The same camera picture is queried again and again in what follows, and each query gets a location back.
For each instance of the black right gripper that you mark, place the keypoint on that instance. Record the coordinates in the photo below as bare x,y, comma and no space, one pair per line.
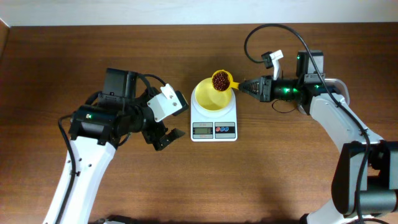
265,88

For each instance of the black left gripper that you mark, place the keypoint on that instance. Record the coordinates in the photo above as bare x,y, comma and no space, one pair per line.
152,131

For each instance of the yellow plastic measuring scoop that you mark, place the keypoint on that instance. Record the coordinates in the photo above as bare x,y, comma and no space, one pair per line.
222,80

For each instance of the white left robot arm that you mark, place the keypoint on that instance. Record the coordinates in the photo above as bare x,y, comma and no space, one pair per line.
127,104

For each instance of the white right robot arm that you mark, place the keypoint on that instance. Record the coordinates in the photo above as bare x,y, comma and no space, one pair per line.
364,185

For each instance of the yellow plastic bowl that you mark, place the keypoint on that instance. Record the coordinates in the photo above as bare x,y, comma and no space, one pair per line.
209,98

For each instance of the white digital kitchen scale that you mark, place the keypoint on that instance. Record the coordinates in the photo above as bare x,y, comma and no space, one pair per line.
213,126

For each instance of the clear plastic bean container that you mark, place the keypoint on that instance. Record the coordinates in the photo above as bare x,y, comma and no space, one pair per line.
341,86

